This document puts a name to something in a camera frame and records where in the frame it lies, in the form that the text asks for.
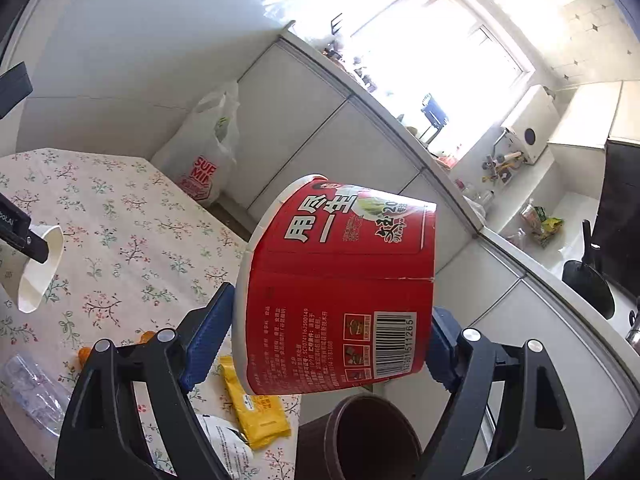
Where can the white water heater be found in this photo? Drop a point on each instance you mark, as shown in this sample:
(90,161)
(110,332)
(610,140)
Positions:
(530,120)

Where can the row of small bottles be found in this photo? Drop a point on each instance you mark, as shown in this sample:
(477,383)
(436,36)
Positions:
(350,62)

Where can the yellow snack packet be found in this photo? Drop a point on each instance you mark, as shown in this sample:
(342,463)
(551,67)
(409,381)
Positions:
(260,415)

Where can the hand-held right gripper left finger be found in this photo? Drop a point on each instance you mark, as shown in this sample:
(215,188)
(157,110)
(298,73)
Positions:
(210,330)

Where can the green food packet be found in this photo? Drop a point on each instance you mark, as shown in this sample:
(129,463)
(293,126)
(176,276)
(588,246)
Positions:
(547,227)

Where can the white plastic shopping bag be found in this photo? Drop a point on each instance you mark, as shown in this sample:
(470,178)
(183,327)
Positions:
(195,155)

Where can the red instant noodle bowl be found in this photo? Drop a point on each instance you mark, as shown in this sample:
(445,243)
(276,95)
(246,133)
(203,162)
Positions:
(325,285)

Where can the black kitchen appliance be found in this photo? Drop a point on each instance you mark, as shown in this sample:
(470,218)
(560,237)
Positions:
(622,210)

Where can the dark blue container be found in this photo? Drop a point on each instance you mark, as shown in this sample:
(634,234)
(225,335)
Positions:
(435,112)

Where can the white wall cabinet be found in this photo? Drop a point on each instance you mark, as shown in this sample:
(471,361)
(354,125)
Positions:
(585,115)

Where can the kitchen window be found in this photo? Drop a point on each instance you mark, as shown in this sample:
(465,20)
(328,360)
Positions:
(425,45)

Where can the orange peel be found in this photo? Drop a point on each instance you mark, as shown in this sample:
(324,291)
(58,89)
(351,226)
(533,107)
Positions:
(84,356)

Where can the white snack packet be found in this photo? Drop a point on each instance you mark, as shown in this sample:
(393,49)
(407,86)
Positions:
(220,435)

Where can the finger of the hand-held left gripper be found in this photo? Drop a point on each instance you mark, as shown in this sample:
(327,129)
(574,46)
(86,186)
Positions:
(37,247)
(15,90)

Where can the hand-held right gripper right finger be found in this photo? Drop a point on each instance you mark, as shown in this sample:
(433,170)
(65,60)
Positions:
(445,350)

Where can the black frying pan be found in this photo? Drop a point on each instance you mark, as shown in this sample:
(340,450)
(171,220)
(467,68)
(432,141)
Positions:
(590,285)

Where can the floral tablecloth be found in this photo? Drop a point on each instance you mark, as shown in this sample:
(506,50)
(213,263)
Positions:
(125,240)

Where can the white paper cup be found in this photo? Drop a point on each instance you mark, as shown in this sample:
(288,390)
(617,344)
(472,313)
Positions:
(40,280)

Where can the brown plastic trash bin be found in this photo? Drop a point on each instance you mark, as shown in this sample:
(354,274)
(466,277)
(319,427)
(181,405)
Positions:
(370,440)

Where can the metal faucet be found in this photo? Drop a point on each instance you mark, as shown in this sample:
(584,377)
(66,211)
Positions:
(635,332)

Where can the white kitchen cabinet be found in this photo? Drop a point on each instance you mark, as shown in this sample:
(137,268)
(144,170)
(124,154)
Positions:
(310,125)
(500,300)

